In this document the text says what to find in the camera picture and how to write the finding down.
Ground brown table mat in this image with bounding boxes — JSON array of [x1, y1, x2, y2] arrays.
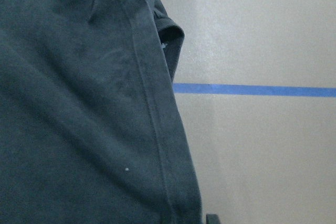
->
[[162, 0, 335, 223]]

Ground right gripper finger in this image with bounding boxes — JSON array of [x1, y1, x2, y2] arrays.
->
[[206, 214, 221, 224]]

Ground black graphic t-shirt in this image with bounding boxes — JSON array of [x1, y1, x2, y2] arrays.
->
[[1, 0, 202, 223]]

